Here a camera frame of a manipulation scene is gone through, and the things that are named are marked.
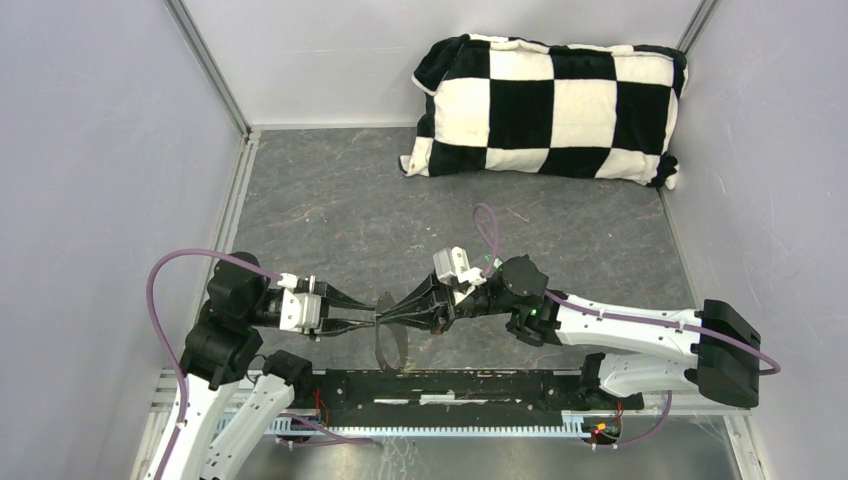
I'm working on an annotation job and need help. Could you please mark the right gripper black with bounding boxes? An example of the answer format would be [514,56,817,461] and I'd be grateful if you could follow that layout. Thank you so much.
[377,269,517,337]

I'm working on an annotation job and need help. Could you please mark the base circuit board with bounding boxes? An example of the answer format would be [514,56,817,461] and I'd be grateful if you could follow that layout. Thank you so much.
[288,413,326,432]
[582,419,622,444]

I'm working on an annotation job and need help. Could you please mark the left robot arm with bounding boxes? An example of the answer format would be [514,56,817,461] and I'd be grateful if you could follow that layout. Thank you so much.
[146,249,371,479]

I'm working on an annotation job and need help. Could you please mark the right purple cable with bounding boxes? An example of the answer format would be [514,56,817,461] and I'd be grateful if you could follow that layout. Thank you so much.
[472,203,782,450]

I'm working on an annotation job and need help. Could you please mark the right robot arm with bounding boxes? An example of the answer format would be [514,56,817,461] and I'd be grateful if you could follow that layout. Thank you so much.
[377,249,764,409]

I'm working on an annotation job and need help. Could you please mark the black white checkered pillow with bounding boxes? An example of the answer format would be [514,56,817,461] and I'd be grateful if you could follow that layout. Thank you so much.
[398,34,688,189]

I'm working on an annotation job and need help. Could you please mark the white toothed cable strip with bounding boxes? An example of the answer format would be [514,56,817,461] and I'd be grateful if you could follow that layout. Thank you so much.
[218,413,598,439]

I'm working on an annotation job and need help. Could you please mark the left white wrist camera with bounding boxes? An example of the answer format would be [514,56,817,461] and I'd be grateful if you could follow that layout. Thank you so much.
[277,273,321,333]

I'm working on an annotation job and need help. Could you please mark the left base circuit board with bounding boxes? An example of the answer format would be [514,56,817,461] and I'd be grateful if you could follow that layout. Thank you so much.
[288,413,326,432]

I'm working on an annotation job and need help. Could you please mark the right base circuit board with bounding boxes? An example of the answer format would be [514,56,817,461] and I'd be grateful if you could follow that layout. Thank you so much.
[582,419,622,444]

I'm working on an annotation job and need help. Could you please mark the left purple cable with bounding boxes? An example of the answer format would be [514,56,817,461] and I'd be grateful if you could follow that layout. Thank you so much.
[145,248,286,480]

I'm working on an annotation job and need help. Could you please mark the aluminium frame rail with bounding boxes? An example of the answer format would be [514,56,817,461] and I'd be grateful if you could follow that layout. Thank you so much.
[149,369,752,417]

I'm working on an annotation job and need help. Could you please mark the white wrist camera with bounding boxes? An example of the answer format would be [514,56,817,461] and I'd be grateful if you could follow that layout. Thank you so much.
[433,246,487,304]
[277,273,321,333]

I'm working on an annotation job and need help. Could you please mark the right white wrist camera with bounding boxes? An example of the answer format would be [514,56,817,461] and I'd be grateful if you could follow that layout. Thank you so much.
[433,246,487,304]

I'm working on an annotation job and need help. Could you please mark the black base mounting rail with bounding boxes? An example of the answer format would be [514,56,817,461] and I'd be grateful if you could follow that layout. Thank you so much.
[291,370,645,428]

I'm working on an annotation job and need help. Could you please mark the purple cable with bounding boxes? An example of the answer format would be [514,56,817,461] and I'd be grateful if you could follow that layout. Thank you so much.
[145,248,286,480]
[472,203,782,450]

